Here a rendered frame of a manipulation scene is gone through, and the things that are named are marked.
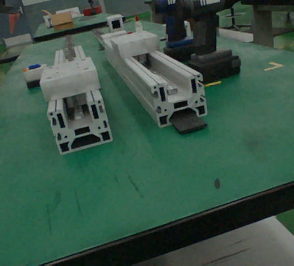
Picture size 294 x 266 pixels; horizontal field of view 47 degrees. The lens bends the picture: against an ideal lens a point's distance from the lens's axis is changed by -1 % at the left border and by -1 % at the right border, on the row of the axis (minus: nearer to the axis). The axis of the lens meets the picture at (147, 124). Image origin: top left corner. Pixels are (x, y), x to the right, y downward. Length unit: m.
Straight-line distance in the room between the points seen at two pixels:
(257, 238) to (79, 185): 0.80
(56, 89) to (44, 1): 11.74
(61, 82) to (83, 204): 0.28
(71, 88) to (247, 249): 0.77
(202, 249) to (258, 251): 0.17
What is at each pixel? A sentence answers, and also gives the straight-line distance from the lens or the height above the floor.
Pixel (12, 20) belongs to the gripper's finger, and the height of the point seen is 1.01.
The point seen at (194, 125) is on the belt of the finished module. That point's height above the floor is 0.79.
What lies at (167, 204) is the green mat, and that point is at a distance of 0.44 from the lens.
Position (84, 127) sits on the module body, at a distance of 0.67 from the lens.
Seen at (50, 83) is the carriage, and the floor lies 0.90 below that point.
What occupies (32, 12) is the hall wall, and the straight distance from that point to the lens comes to 12.43.
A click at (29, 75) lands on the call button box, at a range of 1.27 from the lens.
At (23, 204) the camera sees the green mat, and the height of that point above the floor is 0.78.
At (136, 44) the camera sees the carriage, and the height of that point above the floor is 0.89.
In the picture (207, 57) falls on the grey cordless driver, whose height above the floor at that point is 0.84.
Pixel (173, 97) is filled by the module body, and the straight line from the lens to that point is 0.67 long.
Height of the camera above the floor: 1.04
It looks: 22 degrees down
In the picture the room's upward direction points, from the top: 12 degrees counter-clockwise
